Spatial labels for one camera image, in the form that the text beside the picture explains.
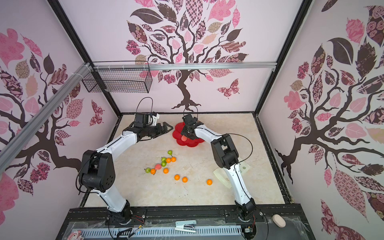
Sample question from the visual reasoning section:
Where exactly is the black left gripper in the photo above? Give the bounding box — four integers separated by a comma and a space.
143, 121, 173, 138

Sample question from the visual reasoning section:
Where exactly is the red flower fruit bowl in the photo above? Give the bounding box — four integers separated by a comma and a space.
172, 123, 204, 148

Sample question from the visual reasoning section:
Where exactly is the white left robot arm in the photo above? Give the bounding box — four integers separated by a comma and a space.
77, 112, 174, 225

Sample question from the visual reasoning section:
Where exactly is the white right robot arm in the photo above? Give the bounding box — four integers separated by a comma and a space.
182, 114, 256, 222

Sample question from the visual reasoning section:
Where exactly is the orange fake fruit cluster top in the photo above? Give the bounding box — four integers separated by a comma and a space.
166, 157, 177, 164

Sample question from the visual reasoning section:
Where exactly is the green fake apple cluster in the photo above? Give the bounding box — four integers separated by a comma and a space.
161, 158, 167, 167

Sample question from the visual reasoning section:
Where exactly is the green white food pouch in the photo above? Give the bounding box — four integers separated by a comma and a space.
213, 162, 251, 189

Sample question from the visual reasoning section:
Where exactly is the black base platform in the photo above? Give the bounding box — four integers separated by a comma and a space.
57, 204, 315, 240

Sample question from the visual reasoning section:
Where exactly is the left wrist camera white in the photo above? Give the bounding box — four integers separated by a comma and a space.
150, 112, 160, 126

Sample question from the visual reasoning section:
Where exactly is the black wire basket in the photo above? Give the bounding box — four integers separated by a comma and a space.
82, 60, 153, 94

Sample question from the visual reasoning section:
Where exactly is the aluminium rail bar back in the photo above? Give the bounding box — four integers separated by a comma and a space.
93, 62, 277, 71

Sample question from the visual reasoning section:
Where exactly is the aluminium rail bar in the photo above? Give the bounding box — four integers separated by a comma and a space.
93, 62, 277, 71
1, 63, 92, 172

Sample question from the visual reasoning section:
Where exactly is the white slotted cable duct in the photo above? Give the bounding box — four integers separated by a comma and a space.
64, 226, 244, 240

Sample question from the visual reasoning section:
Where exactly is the aluminium rail bar left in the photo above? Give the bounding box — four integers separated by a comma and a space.
1, 63, 92, 172

